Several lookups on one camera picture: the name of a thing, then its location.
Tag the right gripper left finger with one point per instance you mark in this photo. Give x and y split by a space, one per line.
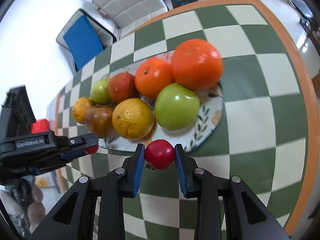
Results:
73 215

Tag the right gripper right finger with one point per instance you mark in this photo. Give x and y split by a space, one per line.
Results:
246 215

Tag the small red tomato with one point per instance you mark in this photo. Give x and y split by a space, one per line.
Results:
159 154
92 149

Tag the yellow lemon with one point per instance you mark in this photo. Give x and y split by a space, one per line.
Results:
80 107

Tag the red brown apple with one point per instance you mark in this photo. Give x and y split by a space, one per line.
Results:
99 121

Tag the green apple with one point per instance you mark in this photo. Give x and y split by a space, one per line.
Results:
176 107
99 92

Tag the yellow orange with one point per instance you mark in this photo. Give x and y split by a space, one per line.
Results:
133 119

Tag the dark orange fruit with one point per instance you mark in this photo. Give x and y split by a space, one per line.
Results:
122 87

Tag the bright orange mandarin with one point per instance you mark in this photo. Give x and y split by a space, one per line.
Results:
152 76

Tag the red plastic bag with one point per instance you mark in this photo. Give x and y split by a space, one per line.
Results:
40 126

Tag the blue cushion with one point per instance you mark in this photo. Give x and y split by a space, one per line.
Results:
83 42

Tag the floral oval plate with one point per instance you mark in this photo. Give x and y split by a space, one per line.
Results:
208 117

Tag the white padded chair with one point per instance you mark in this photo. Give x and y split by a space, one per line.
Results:
127 13

